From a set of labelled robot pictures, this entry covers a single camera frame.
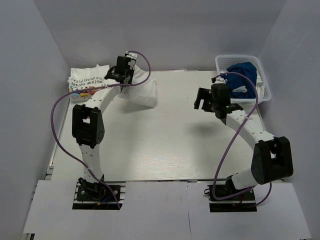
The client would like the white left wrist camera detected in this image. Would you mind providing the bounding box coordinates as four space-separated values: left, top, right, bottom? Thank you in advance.
124 51 138 61

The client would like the white red print t shirt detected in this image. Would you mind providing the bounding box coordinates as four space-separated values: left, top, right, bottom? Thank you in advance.
118 76 158 108

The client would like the folded white cartoon t shirt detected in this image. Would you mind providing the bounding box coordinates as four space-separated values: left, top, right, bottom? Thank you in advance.
67 64 110 103

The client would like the white plastic basket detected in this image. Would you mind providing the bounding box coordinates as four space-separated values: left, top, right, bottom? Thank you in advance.
215 54 272 105

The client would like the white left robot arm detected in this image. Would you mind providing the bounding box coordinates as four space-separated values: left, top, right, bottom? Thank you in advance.
72 52 138 200

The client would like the blue t shirt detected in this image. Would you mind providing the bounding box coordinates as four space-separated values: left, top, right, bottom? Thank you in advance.
220 62 257 99

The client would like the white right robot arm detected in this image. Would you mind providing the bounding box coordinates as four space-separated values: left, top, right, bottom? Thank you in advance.
194 83 294 201

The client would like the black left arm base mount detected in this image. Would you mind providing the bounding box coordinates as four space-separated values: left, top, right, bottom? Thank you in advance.
72 177 126 210

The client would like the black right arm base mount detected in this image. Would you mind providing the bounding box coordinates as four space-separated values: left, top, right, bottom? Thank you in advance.
203 176 257 213

